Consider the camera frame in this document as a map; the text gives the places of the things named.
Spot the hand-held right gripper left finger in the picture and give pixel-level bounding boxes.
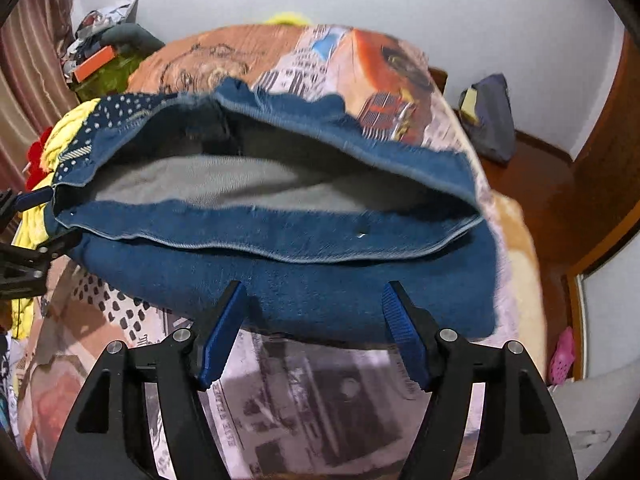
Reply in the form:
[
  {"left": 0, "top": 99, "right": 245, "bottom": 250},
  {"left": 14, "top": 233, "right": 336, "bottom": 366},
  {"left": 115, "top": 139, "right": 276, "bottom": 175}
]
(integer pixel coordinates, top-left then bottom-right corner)
[{"left": 47, "top": 280, "right": 248, "bottom": 480}]

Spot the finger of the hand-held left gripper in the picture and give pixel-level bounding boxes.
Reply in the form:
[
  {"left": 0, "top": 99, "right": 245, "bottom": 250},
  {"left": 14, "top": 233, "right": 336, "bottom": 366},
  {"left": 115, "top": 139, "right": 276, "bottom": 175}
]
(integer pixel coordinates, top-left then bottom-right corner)
[
  {"left": 0, "top": 187, "right": 55, "bottom": 217},
  {"left": 0, "top": 227, "right": 83, "bottom": 277}
]

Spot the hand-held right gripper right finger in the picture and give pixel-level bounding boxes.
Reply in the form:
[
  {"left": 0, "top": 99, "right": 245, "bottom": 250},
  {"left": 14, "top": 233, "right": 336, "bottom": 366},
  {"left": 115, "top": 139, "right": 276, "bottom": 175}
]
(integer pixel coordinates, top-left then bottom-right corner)
[{"left": 381, "top": 280, "right": 581, "bottom": 480}]

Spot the blue denim jacket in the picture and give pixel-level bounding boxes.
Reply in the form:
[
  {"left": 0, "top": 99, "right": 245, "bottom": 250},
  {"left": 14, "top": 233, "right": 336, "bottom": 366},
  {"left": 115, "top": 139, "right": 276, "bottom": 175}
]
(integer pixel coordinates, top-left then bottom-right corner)
[{"left": 44, "top": 77, "right": 499, "bottom": 347}]

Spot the red fluffy cloth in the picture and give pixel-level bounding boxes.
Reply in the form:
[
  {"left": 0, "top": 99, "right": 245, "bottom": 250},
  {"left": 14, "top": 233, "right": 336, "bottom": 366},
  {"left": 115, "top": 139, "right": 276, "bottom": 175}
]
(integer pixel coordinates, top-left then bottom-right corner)
[{"left": 22, "top": 127, "right": 54, "bottom": 191}]

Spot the yellow cartoon print garment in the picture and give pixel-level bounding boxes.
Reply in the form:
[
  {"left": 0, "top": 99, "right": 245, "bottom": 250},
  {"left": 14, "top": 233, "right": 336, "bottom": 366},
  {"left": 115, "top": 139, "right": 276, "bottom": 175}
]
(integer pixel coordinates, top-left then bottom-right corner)
[{"left": 10, "top": 97, "right": 102, "bottom": 342}]

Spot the navy polka dot garment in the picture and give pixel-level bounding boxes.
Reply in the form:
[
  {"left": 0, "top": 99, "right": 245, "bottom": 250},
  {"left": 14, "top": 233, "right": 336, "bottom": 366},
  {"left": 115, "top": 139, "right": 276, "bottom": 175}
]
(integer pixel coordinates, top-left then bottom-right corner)
[{"left": 52, "top": 92, "right": 167, "bottom": 187}]

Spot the brown striped curtain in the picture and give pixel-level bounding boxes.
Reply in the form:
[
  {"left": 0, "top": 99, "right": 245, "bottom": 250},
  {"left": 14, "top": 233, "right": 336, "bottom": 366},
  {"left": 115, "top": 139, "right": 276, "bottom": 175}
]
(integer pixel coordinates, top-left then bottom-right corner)
[{"left": 0, "top": 0, "right": 77, "bottom": 196}]

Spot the green patterned cloth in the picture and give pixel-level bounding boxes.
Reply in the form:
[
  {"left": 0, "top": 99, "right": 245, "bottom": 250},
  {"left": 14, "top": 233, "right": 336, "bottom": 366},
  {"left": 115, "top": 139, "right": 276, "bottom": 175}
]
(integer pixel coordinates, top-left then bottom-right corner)
[{"left": 70, "top": 55, "right": 147, "bottom": 102}]

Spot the orange box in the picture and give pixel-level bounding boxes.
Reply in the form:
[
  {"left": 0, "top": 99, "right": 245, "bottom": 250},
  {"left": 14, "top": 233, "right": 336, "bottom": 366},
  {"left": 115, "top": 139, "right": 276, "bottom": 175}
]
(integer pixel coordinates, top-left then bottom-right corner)
[{"left": 72, "top": 45, "right": 117, "bottom": 83}]

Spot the pink slipper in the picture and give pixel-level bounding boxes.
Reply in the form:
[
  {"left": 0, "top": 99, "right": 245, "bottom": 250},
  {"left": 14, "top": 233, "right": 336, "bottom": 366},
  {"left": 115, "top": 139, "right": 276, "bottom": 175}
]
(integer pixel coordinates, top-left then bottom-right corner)
[{"left": 547, "top": 326, "right": 577, "bottom": 386}]

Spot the pile of clutter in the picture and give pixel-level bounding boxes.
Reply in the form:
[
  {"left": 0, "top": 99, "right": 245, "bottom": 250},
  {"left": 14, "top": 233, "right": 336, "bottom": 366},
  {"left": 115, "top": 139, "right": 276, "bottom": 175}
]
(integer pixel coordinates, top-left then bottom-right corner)
[{"left": 62, "top": 0, "right": 142, "bottom": 61}]

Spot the dark grey bag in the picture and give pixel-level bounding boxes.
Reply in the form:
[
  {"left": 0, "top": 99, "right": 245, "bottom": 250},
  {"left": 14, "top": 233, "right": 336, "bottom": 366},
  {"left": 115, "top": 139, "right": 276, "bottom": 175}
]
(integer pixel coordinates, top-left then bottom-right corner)
[{"left": 459, "top": 74, "right": 517, "bottom": 164}]

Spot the yellow ring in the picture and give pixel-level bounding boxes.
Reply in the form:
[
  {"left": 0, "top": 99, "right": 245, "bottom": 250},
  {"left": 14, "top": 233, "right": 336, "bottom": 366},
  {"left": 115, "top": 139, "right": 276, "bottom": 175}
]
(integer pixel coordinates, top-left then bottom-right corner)
[{"left": 263, "top": 10, "right": 312, "bottom": 27}]

